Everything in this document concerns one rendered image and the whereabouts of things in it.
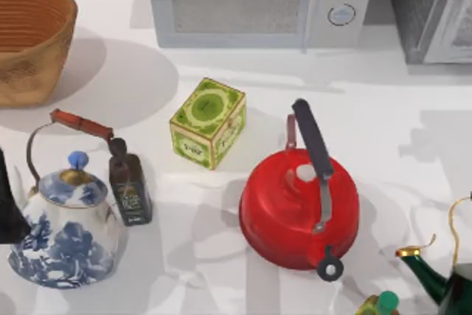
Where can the brown woven basket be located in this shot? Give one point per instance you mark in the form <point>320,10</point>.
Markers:
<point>33,38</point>

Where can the green tea tin box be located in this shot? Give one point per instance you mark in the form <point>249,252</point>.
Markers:
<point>208,123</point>

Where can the pale microwave oven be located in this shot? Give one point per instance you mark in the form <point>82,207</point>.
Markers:
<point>236,5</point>

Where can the microwave knob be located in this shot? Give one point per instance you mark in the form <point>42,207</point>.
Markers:
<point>341,14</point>

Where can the yellow bottle with green cap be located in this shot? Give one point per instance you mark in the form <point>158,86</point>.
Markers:
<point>380,304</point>

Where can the grey cabinet with dark inside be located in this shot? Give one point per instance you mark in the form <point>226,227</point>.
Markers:
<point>427,9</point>

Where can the dark olive oil bottle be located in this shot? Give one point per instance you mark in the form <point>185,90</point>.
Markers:
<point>129,189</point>

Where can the blue and white porcelain teapot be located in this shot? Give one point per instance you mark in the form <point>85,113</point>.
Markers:
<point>66,234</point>

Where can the dark green teapot with gold trim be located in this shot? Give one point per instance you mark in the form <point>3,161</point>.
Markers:
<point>446,278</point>

